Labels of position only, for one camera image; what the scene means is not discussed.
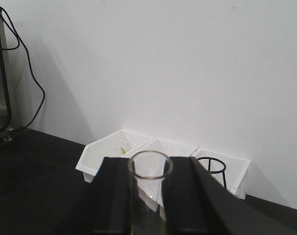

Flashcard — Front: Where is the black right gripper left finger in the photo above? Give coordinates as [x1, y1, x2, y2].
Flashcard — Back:
[54, 157, 131, 235]

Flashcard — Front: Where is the white storage bin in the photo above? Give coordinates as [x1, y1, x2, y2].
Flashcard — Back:
[129, 138, 197, 212]
[75, 130, 154, 183]
[192, 148, 251, 199]

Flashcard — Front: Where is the white middle storage bin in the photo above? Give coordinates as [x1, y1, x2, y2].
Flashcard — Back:
[129, 138, 197, 212]

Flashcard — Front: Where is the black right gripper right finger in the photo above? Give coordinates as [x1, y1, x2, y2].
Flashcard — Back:
[162, 157, 282, 235]

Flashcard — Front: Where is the black power cable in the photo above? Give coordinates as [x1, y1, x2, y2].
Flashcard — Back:
[0, 6, 46, 133]

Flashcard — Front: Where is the large glass test tube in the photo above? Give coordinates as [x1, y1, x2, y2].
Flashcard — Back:
[128, 150, 173, 235]

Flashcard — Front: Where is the black wire tripod stand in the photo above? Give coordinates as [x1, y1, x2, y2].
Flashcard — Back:
[197, 156, 227, 189]

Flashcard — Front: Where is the white right storage bin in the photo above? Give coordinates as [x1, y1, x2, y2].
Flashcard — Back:
[192, 148, 251, 199]

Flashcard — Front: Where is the white left storage bin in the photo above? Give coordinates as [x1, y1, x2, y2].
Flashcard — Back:
[75, 130, 154, 183]

